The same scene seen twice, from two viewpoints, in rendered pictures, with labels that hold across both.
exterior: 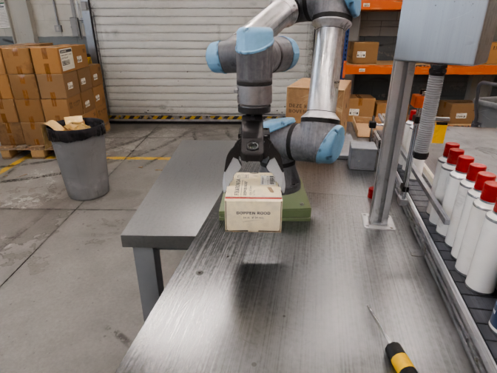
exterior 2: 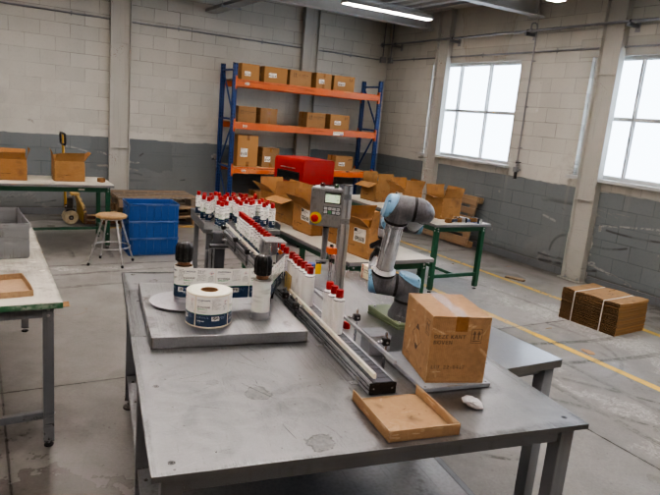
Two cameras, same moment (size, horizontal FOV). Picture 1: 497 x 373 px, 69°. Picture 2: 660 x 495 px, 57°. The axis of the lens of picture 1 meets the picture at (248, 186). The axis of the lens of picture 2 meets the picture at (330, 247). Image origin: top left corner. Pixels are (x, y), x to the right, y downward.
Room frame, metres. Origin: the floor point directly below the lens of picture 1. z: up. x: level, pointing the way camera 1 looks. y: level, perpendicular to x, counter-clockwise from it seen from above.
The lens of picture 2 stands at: (3.42, -2.00, 1.81)
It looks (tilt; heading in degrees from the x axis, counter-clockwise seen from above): 12 degrees down; 148
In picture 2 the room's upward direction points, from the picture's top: 5 degrees clockwise
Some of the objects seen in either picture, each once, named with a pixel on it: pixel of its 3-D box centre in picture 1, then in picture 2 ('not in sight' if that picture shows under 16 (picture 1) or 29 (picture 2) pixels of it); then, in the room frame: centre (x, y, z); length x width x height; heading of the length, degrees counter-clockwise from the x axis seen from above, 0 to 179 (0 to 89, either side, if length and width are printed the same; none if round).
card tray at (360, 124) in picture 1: (379, 126); (404, 411); (1.93, -0.71, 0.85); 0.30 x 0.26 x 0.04; 170
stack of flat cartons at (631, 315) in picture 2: not in sight; (602, 307); (-0.20, 3.58, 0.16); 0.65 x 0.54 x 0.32; 3
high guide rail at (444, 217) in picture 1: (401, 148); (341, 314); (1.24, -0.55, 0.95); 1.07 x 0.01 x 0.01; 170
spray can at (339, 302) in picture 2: (410, 138); (338, 311); (1.27, -0.59, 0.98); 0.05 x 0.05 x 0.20
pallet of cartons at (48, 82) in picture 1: (52, 96); not in sight; (4.37, 2.33, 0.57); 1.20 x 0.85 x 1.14; 1
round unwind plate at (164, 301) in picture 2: not in sight; (182, 301); (0.67, -1.09, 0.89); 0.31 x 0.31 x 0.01
